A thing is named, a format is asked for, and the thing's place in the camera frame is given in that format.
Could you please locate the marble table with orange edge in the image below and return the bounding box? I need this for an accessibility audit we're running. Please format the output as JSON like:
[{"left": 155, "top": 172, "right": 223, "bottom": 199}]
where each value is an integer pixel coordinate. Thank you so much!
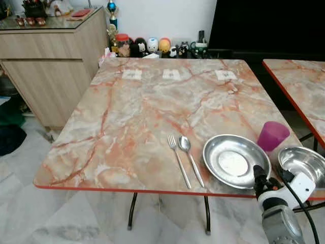
[{"left": 262, "top": 59, "right": 325, "bottom": 149}]

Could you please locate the green bag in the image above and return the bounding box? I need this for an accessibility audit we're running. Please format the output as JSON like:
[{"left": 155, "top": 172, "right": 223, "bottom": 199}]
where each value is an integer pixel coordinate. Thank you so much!
[{"left": 0, "top": 97, "right": 23, "bottom": 128}]

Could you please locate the black round figurine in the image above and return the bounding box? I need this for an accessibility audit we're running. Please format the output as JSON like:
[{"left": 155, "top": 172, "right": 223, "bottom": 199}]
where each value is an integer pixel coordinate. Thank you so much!
[{"left": 130, "top": 37, "right": 148, "bottom": 57}]

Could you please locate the small black cat figurine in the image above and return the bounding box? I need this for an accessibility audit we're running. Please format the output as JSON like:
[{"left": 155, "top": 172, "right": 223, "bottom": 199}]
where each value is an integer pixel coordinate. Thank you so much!
[{"left": 178, "top": 42, "right": 189, "bottom": 57}]

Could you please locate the black bag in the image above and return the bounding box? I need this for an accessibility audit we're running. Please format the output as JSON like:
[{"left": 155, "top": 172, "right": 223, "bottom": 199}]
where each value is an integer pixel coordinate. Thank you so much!
[{"left": 0, "top": 125, "right": 27, "bottom": 156}]

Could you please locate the blue globe trophy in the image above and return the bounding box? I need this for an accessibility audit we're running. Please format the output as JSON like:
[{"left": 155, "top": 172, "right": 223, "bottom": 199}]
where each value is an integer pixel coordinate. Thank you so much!
[{"left": 106, "top": 0, "right": 118, "bottom": 30}]

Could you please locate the silver fork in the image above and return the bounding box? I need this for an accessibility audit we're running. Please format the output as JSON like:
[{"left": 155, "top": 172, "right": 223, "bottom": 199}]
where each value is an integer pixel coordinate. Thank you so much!
[{"left": 167, "top": 135, "right": 192, "bottom": 190}]

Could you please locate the white paper label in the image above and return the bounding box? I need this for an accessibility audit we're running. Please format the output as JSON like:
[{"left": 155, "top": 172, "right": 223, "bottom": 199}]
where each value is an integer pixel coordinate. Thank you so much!
[
  {"left": 162, "top": 69, "right": 182, "bottom": 80},
  {"left": 215, "top": 70, "right": 238, "bottom": 81},
  {"left": 122, "top": 69, "right": 143, "bottom": 80}
]

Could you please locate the black metal table leg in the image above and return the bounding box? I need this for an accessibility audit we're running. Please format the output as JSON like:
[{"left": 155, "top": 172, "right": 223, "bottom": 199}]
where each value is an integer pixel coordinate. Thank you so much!
[
  {"left": 203, "top": 196, "right": 212, "bottom": 234},
  {"left": 127, "top": 192, "right": 139, "bottom": 230}
]

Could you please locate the white and blue figurine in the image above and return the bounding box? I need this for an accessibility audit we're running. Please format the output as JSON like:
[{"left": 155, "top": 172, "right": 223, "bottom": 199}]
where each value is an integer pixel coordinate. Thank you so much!
[{"left": 147, "top": 38, "right": 159, "bottom": 54}]

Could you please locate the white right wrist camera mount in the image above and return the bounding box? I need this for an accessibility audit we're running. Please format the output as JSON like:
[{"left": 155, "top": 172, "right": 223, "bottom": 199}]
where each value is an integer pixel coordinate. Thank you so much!
[{"left": 256, "top": 172, "right": 316, "bottom": 210}]

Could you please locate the pink tissue packet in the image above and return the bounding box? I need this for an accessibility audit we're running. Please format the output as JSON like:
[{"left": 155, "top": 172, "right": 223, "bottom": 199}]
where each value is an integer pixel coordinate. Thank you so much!
[{"left": 99, "top": 48, "right": 115, "bottom": 65}]

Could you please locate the purple plastic cup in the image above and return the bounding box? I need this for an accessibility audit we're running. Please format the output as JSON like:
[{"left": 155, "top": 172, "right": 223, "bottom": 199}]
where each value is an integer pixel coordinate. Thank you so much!
[{"left": 257, "top": 121, "right": 290, "bottom": 153}]

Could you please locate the orange and yellow figurine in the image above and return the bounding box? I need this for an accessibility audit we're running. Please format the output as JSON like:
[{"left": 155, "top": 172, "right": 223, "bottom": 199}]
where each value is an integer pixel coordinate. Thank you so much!
[{"left": 158, "top": 38, "right": 172, "bottom": 54}]

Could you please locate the black television screen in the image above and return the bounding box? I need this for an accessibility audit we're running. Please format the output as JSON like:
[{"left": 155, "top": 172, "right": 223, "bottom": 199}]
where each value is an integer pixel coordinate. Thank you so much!
[{"left": 208, "top": 0, "right": 325, "bottom": 57}]

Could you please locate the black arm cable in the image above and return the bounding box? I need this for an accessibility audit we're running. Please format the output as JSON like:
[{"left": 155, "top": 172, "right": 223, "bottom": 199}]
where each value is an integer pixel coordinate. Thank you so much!
[{"left": 277, "top": 168, "right": 320, "bottom": 244}]

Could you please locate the dark potted plant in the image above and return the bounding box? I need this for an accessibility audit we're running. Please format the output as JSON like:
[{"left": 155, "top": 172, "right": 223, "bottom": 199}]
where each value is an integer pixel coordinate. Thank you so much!
[{"left": 23, "top": 0, "right": 49, "bottom": 18}]

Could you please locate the round steel plate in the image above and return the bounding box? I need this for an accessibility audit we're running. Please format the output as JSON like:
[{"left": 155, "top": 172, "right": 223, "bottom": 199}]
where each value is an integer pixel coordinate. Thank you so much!
[{"left": 203, "top": 134, "right": 272, "bottom": 190}]

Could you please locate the green and white mug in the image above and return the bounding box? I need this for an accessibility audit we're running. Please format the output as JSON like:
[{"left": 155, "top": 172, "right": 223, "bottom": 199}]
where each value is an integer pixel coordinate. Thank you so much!
[{"left": 190, "top": 30, "right": 209, "bottom": 57}]

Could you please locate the silver spoon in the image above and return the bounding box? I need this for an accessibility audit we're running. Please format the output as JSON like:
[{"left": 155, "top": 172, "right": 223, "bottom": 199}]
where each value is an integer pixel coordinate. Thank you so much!
[{"left": 179, "top": 136, "right": 205, "bottom": 188}]

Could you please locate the steel bowl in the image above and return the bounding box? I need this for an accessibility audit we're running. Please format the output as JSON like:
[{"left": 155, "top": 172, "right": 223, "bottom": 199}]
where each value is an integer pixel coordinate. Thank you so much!
[{"left": 278, "top": 146, "right": 325, "bottom": 190}]

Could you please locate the jar with red lid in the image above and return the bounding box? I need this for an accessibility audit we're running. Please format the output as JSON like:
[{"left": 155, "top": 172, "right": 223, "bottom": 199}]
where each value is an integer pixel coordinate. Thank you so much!
[{"left": 116, "top": 34, "right": 131, "bottom": 57}]

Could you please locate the light wooden cabinet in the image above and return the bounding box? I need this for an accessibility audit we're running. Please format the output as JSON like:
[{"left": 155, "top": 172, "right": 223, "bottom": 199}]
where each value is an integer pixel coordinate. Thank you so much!
[{"left": 0, "top": 8, "right": 110, "bottom": 128}]

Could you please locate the red book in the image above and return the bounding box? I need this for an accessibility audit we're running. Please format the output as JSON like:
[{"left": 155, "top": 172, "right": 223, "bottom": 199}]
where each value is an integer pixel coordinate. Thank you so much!
[{"left": 71, "top": 9, "right": 92, "bottom": 18}]

